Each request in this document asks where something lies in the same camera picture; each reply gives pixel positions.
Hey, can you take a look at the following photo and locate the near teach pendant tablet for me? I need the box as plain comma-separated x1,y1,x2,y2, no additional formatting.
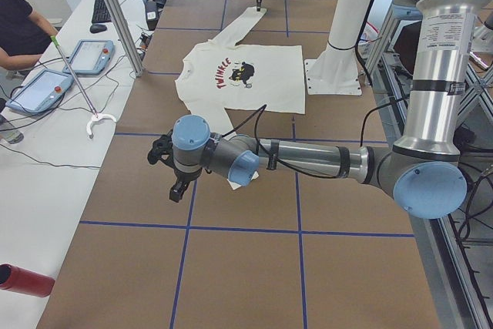
5,69,73,114

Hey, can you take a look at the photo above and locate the reacher grabber stick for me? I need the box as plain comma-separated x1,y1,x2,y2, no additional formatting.
50,35,117,139

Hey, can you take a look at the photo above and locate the person in dark shirt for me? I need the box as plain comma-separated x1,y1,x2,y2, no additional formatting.
1,0,58,71

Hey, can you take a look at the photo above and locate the teach pendant tablet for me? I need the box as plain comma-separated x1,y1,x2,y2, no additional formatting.
5,69,73,114
68,39,115,76

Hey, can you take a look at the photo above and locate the black keyboard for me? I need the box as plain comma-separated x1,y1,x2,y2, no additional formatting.
91,0,112,24

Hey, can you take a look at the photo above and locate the black computer mouse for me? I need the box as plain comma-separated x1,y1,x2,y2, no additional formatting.
89,23,107,34

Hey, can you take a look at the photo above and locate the black power adapter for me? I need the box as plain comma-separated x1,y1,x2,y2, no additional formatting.
144,0,159,31

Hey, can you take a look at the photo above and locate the far teach pendant tablet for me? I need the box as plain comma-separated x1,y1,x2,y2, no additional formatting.
68,39,115,76

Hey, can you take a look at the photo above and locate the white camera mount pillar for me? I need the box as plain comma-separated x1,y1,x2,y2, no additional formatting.
305,0,371,96

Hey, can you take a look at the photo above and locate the red cylinder bottle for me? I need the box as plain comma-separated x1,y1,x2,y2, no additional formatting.
1,264,55,297

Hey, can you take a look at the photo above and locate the cream long-sleeve cat shirt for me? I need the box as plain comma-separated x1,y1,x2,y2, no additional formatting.
174,5,307,192

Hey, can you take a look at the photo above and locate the aluminium frame post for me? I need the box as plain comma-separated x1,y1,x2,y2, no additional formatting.
104,0,143,77

